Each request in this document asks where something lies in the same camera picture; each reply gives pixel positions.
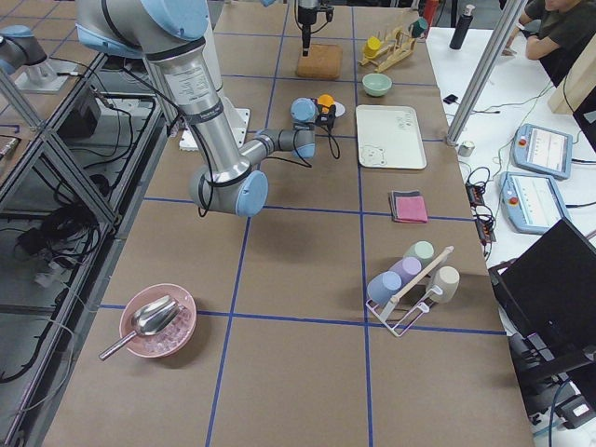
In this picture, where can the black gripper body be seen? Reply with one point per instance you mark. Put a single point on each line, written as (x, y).
(327, 115)
(307, 16)

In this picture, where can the white round plate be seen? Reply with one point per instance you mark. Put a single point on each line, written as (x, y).
(340, 109)

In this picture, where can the orange fruit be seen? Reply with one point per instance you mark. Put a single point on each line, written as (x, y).
(326, 100)

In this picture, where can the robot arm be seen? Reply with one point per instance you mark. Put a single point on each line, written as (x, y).
(171, 38)
(312, 2)

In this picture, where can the wooden tray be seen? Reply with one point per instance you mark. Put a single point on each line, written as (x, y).
(322, 62)

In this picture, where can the cream bear tray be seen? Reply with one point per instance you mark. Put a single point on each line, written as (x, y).
(389, 137)

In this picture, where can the green bowl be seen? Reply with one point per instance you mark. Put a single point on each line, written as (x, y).
(376, 85)

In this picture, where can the yellow mug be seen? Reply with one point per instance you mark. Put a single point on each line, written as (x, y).
(372, 47)

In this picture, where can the wooden mug drying rack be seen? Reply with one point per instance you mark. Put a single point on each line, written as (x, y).
(397, 46)

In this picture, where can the dark green mug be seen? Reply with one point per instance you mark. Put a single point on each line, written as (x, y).
(418, 28)

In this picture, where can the grey cloth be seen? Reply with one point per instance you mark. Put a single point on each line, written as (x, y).
(393, 195)

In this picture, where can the pink cloth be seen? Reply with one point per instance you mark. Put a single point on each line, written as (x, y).
(411, 209)

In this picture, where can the small black device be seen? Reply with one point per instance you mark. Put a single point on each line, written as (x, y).
(450, 99)

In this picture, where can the small metal cylinder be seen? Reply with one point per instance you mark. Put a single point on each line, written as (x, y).
(466, 148)

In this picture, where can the black bottle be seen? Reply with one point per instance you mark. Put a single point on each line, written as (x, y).
(461, 27)

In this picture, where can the green cup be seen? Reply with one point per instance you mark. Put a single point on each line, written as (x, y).
(422, 250)

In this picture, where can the purple cup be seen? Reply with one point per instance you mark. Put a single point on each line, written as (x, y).
(407, 268)

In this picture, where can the blue cup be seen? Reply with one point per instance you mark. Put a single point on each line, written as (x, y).
(382, 287)

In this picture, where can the beige cup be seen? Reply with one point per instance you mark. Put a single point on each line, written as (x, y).
(444, 284)

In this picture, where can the near teach pendant tablet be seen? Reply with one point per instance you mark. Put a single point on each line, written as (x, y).
(532, 202)

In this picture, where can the teach pendant tablet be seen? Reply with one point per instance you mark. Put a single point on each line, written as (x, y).
(532, 202)
(543, 150)

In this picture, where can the far teach pendant tablet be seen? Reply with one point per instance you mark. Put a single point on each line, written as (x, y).
(543, 150)

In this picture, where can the person in black shirt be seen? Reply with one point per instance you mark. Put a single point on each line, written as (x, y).
(565, 28)

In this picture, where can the metal scoop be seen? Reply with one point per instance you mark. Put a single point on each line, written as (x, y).
(147, 321)

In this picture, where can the pink bowl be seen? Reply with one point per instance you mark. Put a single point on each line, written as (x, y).
(175, 336)

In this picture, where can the black monitor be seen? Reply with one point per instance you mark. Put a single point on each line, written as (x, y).
(548, 292)

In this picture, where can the aluminium frame post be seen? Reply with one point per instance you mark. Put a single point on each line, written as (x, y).
(496, 43)

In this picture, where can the white wire cup rack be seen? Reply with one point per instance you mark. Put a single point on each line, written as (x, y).
(412, 301)

